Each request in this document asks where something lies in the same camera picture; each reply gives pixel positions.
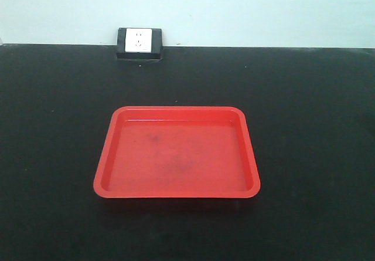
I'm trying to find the red plastic tray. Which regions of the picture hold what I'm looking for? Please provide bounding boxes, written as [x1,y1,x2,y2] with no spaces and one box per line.
[93,106,261,199]

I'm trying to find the white socket black box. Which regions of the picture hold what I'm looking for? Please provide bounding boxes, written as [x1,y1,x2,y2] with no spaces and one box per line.
[116,28,163,62]

